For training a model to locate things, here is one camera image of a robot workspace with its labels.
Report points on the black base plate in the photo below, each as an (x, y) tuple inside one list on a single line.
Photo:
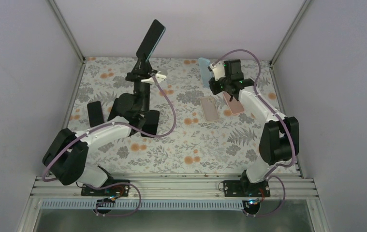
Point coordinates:
[(237, 188), (121, 190)]

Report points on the blue phone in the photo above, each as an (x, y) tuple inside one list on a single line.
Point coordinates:
[(113, 111)]

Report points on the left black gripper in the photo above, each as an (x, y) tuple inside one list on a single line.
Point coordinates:
[(136, 75)]

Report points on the beige phone case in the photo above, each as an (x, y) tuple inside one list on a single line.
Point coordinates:
[(209, 108)]

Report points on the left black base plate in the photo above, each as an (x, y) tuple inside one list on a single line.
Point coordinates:
[(121, 190)]

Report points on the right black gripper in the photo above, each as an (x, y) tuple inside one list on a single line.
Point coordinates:
[(215, 90)]

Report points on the perforated cable duct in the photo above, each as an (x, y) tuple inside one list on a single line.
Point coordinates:
[(145, 204)]

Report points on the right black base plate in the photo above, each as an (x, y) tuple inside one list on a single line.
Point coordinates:
[(237, 188)]

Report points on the aluminium rail frame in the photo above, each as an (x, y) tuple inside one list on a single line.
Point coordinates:
[(175, 187)]

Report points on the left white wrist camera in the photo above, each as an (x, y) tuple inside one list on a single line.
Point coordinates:
[(157, 77)]

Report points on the pink phone case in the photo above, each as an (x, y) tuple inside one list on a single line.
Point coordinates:
[(234, 105)]

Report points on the light-blue phone case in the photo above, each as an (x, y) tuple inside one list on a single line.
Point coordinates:
[(205, 73)]

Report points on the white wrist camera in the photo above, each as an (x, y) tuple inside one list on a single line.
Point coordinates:
[(157, 77), (218, 70)]

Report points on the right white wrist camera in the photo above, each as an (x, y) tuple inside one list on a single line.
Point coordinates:
[(218, 70)]

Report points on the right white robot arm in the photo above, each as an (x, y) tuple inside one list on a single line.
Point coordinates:
[(278, 145)]

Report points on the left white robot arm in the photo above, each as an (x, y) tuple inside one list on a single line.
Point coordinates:
[(66, 158)]

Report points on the floral patterned mat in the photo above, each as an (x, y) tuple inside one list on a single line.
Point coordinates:
[(228, 145)]

